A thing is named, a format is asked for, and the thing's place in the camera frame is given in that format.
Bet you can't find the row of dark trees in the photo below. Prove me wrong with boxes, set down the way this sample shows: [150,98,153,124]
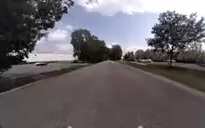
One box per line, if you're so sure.
[69,28,124,64]

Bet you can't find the grey asphalt path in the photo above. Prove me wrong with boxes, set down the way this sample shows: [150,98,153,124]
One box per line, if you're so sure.
[0,60,205,128]

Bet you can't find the vehicle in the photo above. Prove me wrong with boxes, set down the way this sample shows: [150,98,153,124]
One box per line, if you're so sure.
[34,61,48,67]

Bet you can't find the grey parking lot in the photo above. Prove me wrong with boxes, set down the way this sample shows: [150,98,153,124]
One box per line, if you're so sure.
[1,61,88,80]

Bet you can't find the dark grass verge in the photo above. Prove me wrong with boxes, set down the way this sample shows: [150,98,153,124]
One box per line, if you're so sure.
[0,63,90,98]

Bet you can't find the lone tall tree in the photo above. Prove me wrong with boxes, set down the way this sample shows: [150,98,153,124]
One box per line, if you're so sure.
[145,9,205,68]

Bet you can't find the grass strip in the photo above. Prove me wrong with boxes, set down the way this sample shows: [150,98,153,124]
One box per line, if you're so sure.
[122,61,205,96]

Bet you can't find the row of pale trees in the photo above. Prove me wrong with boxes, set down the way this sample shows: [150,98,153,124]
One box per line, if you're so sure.
[123,42,205,66]

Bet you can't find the large dark tree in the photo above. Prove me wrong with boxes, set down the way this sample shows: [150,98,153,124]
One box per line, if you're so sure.
[0,0,76,80]

